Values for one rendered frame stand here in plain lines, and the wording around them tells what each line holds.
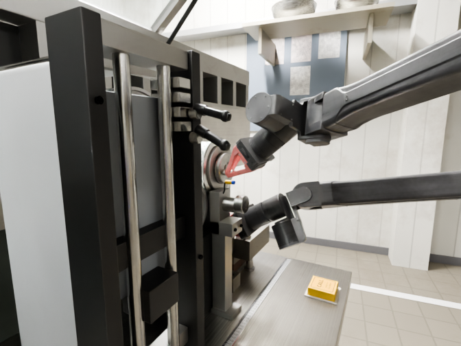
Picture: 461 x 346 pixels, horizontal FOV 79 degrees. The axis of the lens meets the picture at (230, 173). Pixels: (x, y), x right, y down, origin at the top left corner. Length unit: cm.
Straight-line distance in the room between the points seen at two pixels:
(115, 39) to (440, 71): 33
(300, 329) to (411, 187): 39
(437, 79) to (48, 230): 55
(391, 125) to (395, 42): 79
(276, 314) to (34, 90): 66
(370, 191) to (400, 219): 249
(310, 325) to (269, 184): 273
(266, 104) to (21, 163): 41
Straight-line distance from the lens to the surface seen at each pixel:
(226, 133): 137
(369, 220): 339
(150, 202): 36
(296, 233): 67
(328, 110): 49
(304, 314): 78
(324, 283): 86
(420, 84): 39
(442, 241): 356
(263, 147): 57
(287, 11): 281
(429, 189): 70
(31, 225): 56
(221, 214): 64
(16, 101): 54
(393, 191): 68
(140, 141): 34
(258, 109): 50
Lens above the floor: 135
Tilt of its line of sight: 9 degrees down
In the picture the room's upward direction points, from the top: straight up
